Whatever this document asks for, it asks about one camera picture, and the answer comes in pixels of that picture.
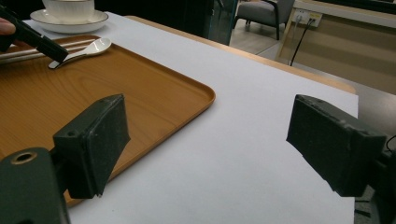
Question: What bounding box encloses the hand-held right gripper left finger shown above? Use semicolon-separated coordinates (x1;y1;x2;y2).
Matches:
51;93;132;200

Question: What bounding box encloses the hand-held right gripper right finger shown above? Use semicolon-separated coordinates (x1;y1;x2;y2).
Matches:
285;93;389;198

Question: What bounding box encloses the white chopstick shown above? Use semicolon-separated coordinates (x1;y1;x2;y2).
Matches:
0;45;88;65
0;38;96;59

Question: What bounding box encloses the white bowl with dark rim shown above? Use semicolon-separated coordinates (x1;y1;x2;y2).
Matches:
41;0;95;23

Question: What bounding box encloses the white ceramic spoon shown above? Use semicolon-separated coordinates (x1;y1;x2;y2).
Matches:
47;37;112;70

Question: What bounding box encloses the white plate with dark rim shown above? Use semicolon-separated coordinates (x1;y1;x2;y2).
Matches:
29;8;109;35

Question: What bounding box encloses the wood-grain serving tray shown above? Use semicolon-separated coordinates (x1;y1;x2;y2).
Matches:
0;35;217;209

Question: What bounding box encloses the beige wooden counter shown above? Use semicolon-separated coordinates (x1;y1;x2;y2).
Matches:
275;0;396;96

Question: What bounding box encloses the white table sheet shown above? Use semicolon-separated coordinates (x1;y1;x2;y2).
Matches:
22;11;360;224

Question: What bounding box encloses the dark glass cabinet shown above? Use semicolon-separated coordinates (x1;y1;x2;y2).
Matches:
92;0;239;46

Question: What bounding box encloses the grey armchair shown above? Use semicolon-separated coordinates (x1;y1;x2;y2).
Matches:
233;0;296;41

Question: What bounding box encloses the black socket cable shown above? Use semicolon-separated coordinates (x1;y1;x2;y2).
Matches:
289;18;316;67

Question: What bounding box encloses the white wall socket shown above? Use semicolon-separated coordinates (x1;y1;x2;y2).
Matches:
292;8;324;28

